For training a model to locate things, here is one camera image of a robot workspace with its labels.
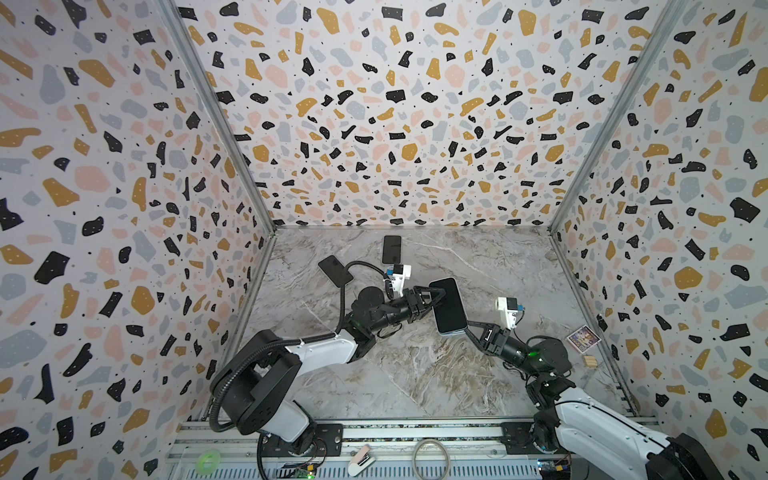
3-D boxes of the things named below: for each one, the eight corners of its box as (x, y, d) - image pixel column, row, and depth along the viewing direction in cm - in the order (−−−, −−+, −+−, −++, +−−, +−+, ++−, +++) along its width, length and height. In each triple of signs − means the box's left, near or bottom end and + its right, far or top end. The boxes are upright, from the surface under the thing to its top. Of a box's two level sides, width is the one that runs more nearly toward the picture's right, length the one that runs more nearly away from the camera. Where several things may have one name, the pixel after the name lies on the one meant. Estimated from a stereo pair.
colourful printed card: (582, 354, 91) (586, 351, 89) (566, 338, 95) (569, 334, 93) (597, 343, 94) (602, 339, 92) (581, 327, 97) (585, 323, 95)
